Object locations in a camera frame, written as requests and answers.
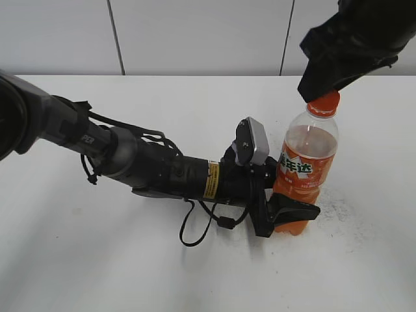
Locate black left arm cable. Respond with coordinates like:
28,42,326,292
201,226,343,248
178,198,251,248

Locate orange bottle cap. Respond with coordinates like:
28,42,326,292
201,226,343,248
307,90,341,118

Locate orange soda plastic bottle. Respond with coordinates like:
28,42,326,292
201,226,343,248
272,107,339,237

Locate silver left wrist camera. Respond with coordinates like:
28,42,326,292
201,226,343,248
231,116,270,166

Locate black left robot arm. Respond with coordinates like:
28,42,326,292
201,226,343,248
1,72,320,237

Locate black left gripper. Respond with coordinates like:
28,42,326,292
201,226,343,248
244,156,320,237

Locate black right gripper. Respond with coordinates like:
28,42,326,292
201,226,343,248
298,1,415,103

